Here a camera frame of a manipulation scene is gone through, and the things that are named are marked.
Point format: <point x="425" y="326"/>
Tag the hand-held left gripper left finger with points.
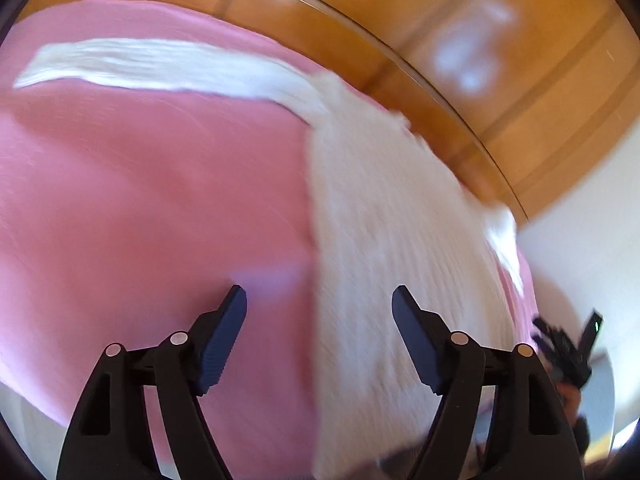
<point x="225" y="330"/>

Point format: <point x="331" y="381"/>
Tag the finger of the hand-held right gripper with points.
<point x="545" y="332"/>

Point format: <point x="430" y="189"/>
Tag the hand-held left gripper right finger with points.
<point x="415" y="335"/>

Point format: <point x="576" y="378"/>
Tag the white knitted sweater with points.
<point x="390" y="220"/>

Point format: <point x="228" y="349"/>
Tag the pink blanket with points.
<point x="150" y="185"/>

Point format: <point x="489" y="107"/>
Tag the wooden wardrobe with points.
<point x="500" y="110"/>

